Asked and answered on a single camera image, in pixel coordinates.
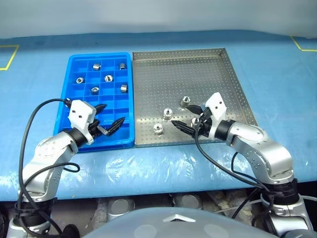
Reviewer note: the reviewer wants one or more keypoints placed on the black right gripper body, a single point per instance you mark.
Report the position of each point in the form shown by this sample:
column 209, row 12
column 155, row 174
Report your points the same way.
column 205, row 126

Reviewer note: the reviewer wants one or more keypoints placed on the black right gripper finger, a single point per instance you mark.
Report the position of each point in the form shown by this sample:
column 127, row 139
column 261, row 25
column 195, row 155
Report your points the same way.
column 183, row 127
column 195, row 109

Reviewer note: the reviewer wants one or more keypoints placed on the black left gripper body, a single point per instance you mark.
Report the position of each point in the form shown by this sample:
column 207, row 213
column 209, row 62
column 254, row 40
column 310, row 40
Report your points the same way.
column 94, row 129

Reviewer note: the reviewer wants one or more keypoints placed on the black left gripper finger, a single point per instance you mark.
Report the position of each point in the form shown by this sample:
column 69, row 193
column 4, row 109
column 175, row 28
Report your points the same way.
column 116, row 126
column 101, row 108

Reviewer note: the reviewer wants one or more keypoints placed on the steel nut tray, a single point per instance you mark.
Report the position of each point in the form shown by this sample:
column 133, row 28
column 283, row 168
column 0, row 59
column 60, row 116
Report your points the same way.
column 185, row 101

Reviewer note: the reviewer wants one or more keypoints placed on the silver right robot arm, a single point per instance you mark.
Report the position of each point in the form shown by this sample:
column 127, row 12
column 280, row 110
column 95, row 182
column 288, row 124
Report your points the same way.
column 272, row 153

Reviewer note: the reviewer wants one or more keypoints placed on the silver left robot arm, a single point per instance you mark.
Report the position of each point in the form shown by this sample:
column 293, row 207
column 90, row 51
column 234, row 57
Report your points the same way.
column 44, row 153

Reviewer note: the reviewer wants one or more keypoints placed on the blue compartment tray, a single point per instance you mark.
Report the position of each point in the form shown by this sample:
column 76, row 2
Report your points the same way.
column 81, row 99

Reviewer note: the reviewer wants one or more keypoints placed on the perforated metal tray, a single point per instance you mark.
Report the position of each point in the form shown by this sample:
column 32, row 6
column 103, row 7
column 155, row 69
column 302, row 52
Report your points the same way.
column 173, row 81

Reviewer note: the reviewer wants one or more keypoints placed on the grey round cylinder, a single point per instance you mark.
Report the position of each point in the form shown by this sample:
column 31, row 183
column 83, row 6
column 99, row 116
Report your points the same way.
column 121, row 207
column 190, row 201

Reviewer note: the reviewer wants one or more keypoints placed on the grey robot torso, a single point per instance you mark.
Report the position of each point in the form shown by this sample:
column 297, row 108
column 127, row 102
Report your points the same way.
column 173, row 228

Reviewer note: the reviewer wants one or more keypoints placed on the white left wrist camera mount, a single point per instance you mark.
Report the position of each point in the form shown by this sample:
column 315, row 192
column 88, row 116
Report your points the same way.
column 80, row 114

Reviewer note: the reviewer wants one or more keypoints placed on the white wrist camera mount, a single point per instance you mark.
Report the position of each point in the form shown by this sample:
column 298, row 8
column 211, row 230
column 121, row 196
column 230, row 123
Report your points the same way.
column 218, row 104
column 80, row 114

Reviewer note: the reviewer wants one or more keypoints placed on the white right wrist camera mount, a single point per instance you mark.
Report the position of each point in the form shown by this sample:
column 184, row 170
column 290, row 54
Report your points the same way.
column 218, row 104

